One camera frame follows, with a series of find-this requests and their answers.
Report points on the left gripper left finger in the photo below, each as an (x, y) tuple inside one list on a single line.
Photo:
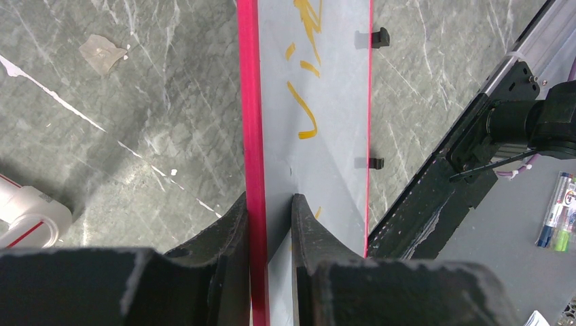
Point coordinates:
[(204, 281)]

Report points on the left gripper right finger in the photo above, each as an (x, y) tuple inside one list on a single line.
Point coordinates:
[(332, 285)]

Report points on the red-framed whiteboard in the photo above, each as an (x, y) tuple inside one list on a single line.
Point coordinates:
[(305, 78)]

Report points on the black whiteboard foot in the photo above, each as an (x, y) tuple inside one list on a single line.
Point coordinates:
[(376, 163), (380, 38)]

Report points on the pack of coloured markers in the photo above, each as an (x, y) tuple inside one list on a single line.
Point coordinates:
[(558, 229)]

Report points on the tape scrap on floor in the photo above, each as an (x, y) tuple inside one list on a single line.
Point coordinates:
[(101, 54)]

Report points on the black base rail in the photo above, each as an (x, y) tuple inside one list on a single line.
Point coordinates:
[(429, 210)]

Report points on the white PVC pipe frame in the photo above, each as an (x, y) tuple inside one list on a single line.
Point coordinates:
[(34, 219)]

